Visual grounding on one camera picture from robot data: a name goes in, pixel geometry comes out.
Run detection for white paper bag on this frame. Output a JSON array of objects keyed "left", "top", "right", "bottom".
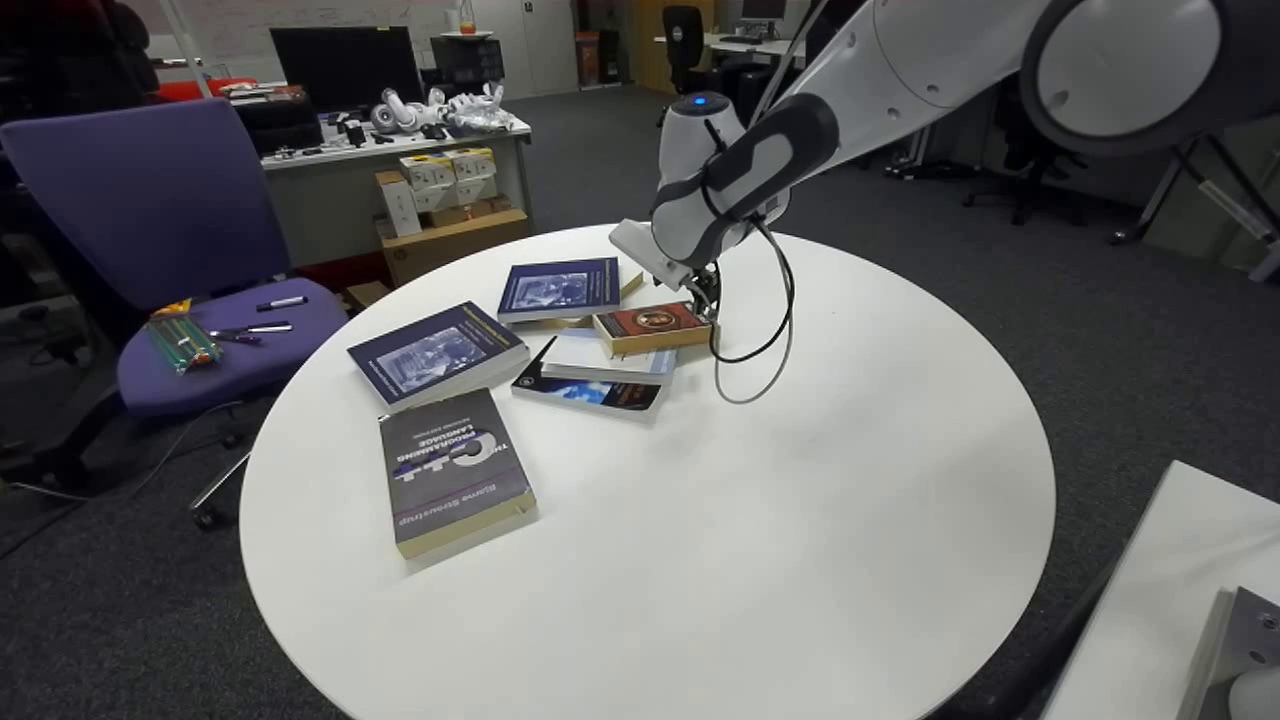
[
  {"left": 446, "top": 143, "right": 503, "bottom": 214},
  {"left": 398, "top": 151, "right": 462, "bottom": 222}
]

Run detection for white robot base platform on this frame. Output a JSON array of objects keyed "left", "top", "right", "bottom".
[{"left": 1035, "top": 454, "right": 1280, "bottom": 720}]

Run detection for red items on desk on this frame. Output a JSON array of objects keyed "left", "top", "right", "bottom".
[{"left": 154, "top": 73, "right": 303, "bottom": 111}]

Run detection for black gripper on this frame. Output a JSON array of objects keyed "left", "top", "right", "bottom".
[{"left": 682, "top": 253, "right": 731, "bottom": 333}]

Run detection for white office desk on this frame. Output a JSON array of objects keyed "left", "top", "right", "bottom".
[{"left": 256, "top": 111, "right": 542, "bottom": 271}]

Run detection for black printer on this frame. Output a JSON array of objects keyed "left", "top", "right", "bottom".
[{"left": 231, "top": 96, "right": 327, "bottom": 160}]

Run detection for purple office chair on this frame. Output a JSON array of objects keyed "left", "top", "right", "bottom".
[{"left": 0, "top": 96, "right": 351, "bottom": 525}]

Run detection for thick dark grey book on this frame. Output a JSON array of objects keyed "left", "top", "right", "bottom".
[{"left": 378, "top": 385, "right": 542, "bottom": 566}]

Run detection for grey metal mounting plate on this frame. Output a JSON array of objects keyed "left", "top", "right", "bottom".
[{"left": 1178, "top": 585, "right": 1280, "bottom": 720}]

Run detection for clear plastic bags pile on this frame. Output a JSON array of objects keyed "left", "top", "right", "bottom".
[{"left": 367, "top": 81, "right": 515, "bottom": 139}]

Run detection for black and blue book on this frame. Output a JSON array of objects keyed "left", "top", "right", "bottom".
[{"left": 510, "top": 333, "right": 671, "bottom": 424}]

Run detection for black computer monitor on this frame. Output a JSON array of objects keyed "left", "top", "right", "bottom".
[{"left": 267, "top": 24, "right": 430, "bottom": 116}]

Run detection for green circuit board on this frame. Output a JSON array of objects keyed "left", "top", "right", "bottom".
[{"left": 147, "top": 297, "right": 225, "bottom": 375}]

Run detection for long white desk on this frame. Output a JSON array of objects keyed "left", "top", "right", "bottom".
[{"left": 701, "top": 29, "right": 812, "bottom": 73}]

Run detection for thin blue cover book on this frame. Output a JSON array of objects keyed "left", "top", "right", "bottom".
[{"left": 495, "top": 255, "right": 631, "bottom": 333}]

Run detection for black box device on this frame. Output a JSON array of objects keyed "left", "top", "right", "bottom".
[{"left": 430, "top": 31, "right": 512, "bottom": 100}]

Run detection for white book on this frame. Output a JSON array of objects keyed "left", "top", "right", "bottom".
[{"left": 535, "top": 333, "right": 682, "bottom": 392}]

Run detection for black office chair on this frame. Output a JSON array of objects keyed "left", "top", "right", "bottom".
[{"left": 657, "top": 0, "right": 725, "bottom": 100}]

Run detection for small hand tool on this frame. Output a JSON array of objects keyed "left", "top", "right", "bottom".
[{"left": 206, "top": 316, "right": 301, "bottom": 353}]

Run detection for thick blue cover book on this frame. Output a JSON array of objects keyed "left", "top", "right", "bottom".
[{"left": 346, "top": 299, "right": 531, "bottom": 415}]

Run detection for dark book with red writing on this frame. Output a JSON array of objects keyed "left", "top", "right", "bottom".
[{"left": 589, "top": 297, "right": 719, "bottom": 361}]

